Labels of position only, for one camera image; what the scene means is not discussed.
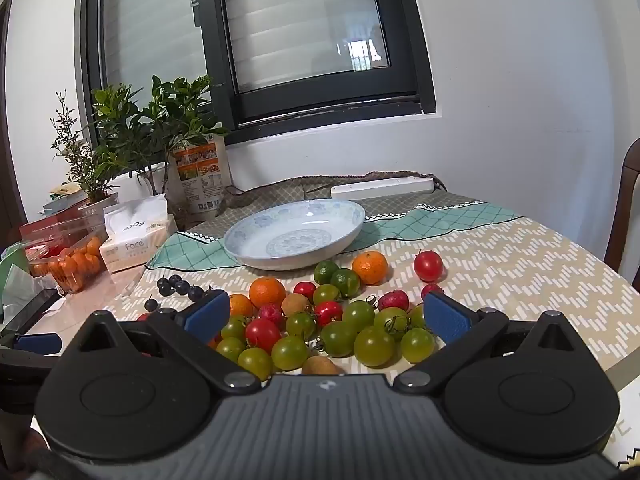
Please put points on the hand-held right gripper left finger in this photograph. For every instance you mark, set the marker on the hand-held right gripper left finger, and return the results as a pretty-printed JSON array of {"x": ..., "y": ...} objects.
[{"x": 207, "y": 311}]

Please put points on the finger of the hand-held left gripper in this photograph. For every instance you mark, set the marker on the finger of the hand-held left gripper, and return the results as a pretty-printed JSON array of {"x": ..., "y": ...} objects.
[{"x": 37, "y": 344}]

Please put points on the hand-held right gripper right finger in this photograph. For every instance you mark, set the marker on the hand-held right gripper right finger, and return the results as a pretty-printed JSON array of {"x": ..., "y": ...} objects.
[{"x": 445, "y": 317}]

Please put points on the pile of green tomatoes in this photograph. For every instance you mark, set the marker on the pile of green tomatoes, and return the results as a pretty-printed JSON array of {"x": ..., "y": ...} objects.
[{"x": 374, "y": 346}]

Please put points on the brown longan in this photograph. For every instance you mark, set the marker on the brown longan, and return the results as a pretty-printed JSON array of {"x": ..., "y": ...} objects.
[
  {"x": 296, "y": 305},
  {"x": 320, "y": 365}
]

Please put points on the blue patterned white plate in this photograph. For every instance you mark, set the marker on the blue patterned white plate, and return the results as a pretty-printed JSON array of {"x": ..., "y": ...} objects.
[{"x": 300, "y": 240}]

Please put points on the scattered dark blueberries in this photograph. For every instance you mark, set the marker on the scattered dark blueberries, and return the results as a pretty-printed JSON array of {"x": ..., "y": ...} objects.
[{"x": 181, "y": 288}]

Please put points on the dark tablet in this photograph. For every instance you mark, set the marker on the dark tablet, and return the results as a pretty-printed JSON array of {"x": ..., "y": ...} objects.
[{"x": 30, "y": 310}]

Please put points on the white plastic bag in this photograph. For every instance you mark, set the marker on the white plastic bag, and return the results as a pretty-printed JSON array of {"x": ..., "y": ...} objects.
[{"x": 17, "y": 285}]

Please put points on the clear box of kumquats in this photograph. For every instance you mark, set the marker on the clear box of kumquats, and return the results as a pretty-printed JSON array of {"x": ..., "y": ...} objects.
[{"x": 75, "y": 265}]

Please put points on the sealed soft tissue pack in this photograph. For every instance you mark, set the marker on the sealed soft tissue pack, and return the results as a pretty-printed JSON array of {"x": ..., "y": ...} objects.
[{"x": 135, "y": 252}]

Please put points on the dark green lime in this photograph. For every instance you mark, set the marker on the dark green lime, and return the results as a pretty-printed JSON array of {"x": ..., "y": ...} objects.
[
  {"x": 346, "y": 282},
  {"x": 324, "y": 271}
]

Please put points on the red box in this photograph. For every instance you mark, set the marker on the red box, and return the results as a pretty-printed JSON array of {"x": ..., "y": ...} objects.
[{"x": 45, "y": 227}]

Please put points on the printed white food bag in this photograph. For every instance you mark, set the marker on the printed white food bag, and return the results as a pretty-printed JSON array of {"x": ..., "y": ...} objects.
[{"x": 200, "y": 175}]

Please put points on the white power strip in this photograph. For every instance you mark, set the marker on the white power strip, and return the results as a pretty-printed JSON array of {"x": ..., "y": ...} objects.
[{"x": 380, "y": 188}]

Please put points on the stack of books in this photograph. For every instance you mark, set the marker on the stack of books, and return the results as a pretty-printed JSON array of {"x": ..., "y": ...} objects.
[{"x": 62, "y": 200}]

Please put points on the thin-stemmed potted plant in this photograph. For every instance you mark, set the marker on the thin-stemmed potted plant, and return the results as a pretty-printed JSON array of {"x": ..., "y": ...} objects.
[{"x": 97, "y": 205}]

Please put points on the leafy potted plant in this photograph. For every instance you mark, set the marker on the leafy potted plant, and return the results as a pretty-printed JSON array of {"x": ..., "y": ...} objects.
[{"x": 165, "y": 110}]

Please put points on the wooden chair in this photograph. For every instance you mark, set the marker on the wooden chair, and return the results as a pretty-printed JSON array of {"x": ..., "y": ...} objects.
[{"x": 627, "y": 200}]

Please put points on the dark framed window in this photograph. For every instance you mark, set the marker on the dark framed window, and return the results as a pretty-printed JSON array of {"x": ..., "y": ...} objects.
[{"x": 320, "y": 105}]

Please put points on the dark wooden door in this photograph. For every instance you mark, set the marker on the dark wooden door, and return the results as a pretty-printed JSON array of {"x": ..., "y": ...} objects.
[{"x": 5, "y": 110}]

